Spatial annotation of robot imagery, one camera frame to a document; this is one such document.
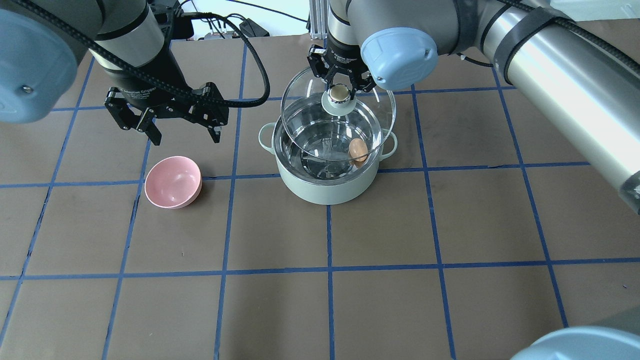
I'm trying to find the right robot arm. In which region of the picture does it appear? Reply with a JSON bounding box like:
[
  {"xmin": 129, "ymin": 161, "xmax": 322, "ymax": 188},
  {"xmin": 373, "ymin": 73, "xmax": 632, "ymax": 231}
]
[{"xmin": 307, "ymin": 0, "xmax": 640, "ymax": 212}]

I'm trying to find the aluminium frame post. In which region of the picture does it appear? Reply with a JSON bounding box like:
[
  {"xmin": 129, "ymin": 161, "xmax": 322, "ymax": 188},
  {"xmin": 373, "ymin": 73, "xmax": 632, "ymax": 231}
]
[{"xmin": 307, "ymin": 0, "xmax": 330, "ymax": 40}]

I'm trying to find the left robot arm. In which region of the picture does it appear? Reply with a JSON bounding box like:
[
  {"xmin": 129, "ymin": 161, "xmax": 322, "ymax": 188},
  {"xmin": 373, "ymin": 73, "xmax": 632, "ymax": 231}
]
[{"xmin": 1, "ymin": 0, "xmax": 229, "ymax": 146}]

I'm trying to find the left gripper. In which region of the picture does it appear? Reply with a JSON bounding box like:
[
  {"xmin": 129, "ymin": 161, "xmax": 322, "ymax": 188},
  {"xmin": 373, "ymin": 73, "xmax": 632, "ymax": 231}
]
[{"xmin": 103, "ymin": 87, "xmax": 230, "ymax": 146}]

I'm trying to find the pale green pot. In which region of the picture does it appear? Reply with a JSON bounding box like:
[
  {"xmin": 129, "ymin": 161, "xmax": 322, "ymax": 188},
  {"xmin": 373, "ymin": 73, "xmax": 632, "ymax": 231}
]
[{"xmin": 258, "ymin": 93, "xmax": 399, "ymax": 205}]

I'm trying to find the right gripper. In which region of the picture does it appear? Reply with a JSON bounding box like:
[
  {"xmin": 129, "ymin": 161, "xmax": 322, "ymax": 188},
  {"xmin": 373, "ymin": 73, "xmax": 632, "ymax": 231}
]
[{"xmin": 306, "ymin": 44, "xmax": 377, "ymax": 92}]

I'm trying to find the pink bowl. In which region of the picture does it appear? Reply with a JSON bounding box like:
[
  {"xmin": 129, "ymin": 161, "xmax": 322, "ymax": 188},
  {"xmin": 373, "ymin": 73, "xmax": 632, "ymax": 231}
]
[{"xmin": 143, "ymin": 156, "xmax": 203, "ymax": 210}]

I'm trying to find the brown egg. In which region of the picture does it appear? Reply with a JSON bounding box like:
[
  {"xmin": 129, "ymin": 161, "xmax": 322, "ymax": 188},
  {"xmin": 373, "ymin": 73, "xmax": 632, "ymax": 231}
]
[{"xmin": 348, "ymin": 137, "xmax": 370, "ymax": 166}]

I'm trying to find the glass pot lid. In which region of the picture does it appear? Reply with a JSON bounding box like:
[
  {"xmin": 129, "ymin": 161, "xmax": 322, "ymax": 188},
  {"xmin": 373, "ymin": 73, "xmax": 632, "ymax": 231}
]
[{"xmin": 280, "ymin": 68, "xmax": 397, "ymax": 180}]

